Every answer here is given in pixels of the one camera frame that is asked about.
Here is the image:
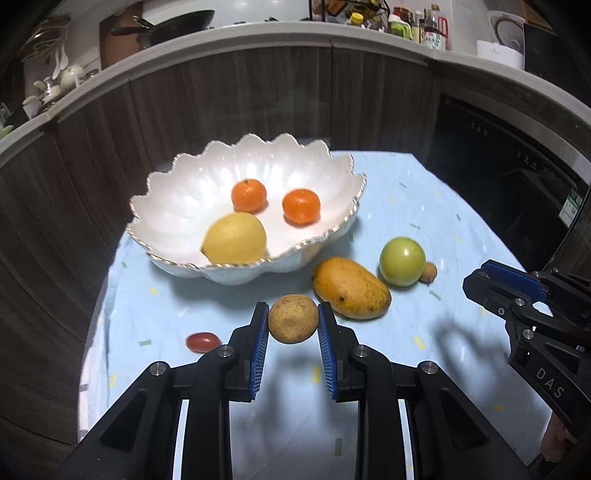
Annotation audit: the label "white scalloped bowl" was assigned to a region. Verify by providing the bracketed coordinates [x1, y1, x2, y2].
[127, 133, 369, 286]

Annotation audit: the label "white teapot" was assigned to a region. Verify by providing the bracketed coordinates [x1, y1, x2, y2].
[60, 65, 86, 89]

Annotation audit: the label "red cherry tomato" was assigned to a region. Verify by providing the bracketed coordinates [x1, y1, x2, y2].
[185, 332, 222, 354]

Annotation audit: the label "yellow mango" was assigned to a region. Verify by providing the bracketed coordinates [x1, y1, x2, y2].
[312, 257, 392, 320]

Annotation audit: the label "black wire spice rack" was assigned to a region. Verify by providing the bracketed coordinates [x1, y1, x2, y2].
[308, 0, 389, 31]

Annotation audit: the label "light blue patterned tablecloth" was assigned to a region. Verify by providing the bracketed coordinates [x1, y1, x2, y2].
[78, 150, 559, 480]

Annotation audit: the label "black countertop appliance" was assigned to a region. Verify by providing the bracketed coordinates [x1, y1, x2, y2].
[524, 21, 591, 95]

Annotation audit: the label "wooden cutting board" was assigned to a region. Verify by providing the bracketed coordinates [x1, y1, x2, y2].
[99, 17, 139, 70]

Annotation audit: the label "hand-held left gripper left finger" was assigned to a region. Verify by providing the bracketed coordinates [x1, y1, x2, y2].
[58, 302, 271, 480]

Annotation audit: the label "white hanging spoons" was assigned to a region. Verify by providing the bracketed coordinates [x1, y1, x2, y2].
[52, 45, 71, 78]

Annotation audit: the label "orange tangerine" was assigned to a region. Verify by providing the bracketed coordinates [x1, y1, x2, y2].
[282, 189, 322, 226]
[232, 179, 267, 214]

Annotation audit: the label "dark wood kitchen cabinet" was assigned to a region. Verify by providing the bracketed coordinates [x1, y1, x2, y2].
[0, 44, 439, 446]

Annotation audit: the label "yellow lemon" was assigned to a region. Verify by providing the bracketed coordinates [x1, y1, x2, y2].
[200, 212, 269, 267]

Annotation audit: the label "green apple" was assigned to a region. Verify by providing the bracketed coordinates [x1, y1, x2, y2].
[379, 237, 426, 288]

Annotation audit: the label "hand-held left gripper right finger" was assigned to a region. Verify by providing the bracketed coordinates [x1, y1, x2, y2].
[316, 302, 532, 480]

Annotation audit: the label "white electric kettle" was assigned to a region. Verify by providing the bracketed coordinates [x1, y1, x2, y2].
[488, 10, 527, 52]

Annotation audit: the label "person's right hand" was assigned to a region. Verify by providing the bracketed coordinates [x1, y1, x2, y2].
[540, 412, 579, 456]

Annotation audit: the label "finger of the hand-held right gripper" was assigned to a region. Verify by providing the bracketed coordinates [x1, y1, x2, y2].
[463, 271, 578, 343]
[480, 260, 591, 320]

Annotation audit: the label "black wok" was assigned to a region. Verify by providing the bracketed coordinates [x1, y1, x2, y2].
[110, 10, 216, 49]

